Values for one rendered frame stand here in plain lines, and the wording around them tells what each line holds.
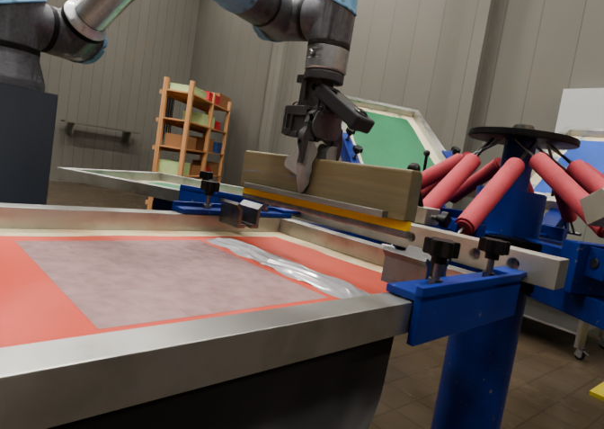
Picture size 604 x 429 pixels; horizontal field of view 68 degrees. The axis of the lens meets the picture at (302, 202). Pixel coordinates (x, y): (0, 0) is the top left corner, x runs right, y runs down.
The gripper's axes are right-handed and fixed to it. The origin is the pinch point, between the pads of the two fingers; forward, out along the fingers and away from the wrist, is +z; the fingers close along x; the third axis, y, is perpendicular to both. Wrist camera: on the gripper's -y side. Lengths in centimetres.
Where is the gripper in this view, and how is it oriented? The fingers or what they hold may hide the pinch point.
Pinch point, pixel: (314, 187)
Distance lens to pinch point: 79.3
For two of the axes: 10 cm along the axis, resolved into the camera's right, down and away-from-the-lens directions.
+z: -1.6, 9.8, 0.9
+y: -6.8, -1.7, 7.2
